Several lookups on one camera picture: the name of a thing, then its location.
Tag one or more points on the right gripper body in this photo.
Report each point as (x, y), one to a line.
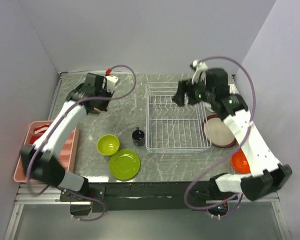
(198, 92)

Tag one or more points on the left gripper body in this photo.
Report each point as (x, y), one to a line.
(104, 93)

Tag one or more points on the dark blue ceramic mug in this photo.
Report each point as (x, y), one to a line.
(138, 137)

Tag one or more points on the pink plastic cup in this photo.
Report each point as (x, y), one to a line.
(97, 111)

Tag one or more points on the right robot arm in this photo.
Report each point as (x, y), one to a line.
(267, 174)

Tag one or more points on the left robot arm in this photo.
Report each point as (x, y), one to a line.
(41, 159)

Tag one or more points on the brown rimmed round plate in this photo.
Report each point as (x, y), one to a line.
(217, 133)

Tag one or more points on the green bowl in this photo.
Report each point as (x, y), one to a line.
(108, 145)

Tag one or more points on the red white striped cloth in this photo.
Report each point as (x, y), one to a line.
(41, 129)

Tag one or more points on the orange bowl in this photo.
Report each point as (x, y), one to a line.
(240, 163)

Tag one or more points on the red cloth roll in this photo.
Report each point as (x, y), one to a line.
(34, 138)

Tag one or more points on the green plate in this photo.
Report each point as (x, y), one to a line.
(124, 164)

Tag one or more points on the black base bar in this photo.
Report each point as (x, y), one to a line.
(121, 196)

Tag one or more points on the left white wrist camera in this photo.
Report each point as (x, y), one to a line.
(111, 81)

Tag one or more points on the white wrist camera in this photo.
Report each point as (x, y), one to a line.
(199, 67)
(111, 81)

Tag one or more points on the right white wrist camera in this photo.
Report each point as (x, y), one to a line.
(199, 67)

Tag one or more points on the white wire dish rack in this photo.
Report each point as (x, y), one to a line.
(170, 128)

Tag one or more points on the aluminium frame rail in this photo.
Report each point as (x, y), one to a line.
(29, 195)

